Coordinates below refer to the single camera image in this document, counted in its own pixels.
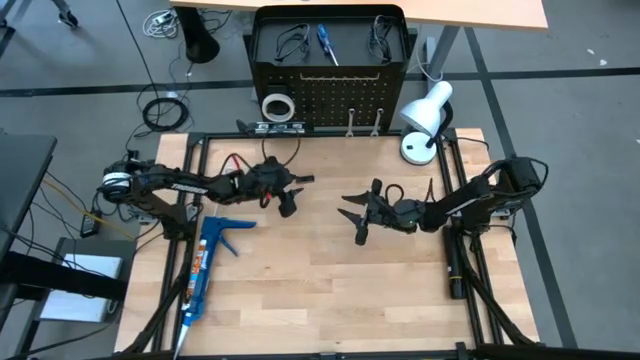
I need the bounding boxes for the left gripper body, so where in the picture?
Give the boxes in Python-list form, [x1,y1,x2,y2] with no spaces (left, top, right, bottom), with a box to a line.
[234,155,297,219]

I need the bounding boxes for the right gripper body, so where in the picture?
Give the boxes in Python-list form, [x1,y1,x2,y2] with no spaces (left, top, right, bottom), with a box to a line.
[355,178,426,246]

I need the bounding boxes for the black and silver level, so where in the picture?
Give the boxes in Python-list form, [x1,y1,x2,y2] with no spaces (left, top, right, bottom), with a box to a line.
[254,121,307,135]

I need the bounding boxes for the white masking tape roll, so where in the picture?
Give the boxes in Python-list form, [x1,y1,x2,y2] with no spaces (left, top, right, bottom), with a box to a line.
[261,93,297,124]

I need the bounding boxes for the black cylinder with yellow band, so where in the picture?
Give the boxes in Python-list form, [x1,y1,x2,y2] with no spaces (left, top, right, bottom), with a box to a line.
[443,224,469,300]

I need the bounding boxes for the white desk lamp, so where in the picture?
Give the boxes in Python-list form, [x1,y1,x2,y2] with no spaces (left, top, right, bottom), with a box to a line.
[398,79,455,167]

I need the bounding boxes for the blue caulking gun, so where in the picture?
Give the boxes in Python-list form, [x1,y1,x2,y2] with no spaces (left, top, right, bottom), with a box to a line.
[172,201,259,360]

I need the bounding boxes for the black pegboard cart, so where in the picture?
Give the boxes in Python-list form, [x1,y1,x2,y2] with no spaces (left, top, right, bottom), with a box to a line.
[243,3,417,136]

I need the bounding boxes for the black power adapter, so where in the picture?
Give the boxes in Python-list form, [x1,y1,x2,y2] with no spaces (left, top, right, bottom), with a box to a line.
[79,209,104,239]

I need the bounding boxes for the white flat box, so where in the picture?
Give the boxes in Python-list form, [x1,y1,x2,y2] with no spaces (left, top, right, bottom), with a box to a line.
[38,252,124,324]

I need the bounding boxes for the black desk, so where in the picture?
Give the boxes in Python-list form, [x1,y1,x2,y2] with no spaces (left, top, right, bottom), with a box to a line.
[0,132,59,261]

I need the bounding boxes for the grey chair leg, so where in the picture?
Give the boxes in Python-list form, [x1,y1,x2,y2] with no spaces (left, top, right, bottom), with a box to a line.
[49,0,80,29]

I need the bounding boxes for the tan hook rail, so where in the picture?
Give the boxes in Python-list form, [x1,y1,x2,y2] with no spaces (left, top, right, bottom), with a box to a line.
[298,71,382,85]

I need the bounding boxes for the black cable coil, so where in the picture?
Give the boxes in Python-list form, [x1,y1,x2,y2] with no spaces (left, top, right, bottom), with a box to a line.
[142,96,191,134]

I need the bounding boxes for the blue-handled screwdriver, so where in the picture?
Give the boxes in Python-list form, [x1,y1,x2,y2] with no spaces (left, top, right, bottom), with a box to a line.
[316,23,341,67]

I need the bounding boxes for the black pedestal foot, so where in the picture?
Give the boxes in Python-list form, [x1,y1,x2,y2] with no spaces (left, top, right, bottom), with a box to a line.
[173,5,221,65]

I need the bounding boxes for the white cable with adapter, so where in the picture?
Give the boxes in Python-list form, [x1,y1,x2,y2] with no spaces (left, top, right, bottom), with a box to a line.
[142,8,181,40]

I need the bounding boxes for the yellow cable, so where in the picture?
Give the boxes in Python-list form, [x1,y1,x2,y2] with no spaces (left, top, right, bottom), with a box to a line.
[42,177,136,241]

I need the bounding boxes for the black aluminium rig frame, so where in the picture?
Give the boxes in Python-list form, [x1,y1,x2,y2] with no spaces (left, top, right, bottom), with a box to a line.
[117,127,640,360]

